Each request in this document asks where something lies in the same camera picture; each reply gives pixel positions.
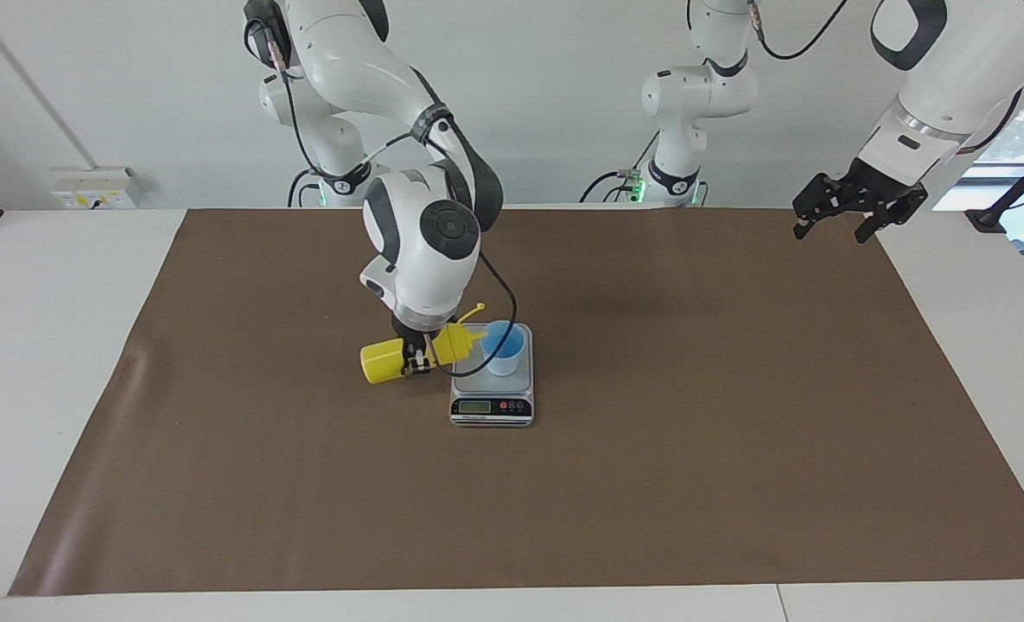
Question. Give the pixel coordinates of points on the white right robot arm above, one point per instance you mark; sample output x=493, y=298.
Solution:
x=425, y=259

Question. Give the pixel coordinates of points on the silver digital kitchen scale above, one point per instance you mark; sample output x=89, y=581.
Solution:
x=492, y=406

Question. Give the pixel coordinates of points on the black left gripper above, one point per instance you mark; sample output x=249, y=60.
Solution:
x=873, y=186

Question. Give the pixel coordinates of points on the white wall socket box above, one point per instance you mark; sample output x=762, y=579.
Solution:
x=97, y=186

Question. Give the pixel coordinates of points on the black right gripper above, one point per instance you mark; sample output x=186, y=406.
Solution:
x=410, y=335

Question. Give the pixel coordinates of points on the black stand pole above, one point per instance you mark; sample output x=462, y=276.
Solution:
x=1017, y=192

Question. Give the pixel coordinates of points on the light blue plastic cup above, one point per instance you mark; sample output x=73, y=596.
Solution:
x=503, y=358

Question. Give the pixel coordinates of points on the brown table mat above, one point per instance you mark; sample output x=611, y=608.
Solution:
x=512, y=501

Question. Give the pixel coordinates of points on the yellow squeeze bottle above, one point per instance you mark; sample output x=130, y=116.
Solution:
x=382, y=363

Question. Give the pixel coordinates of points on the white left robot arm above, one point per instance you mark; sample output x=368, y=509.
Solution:
x=952, y=52

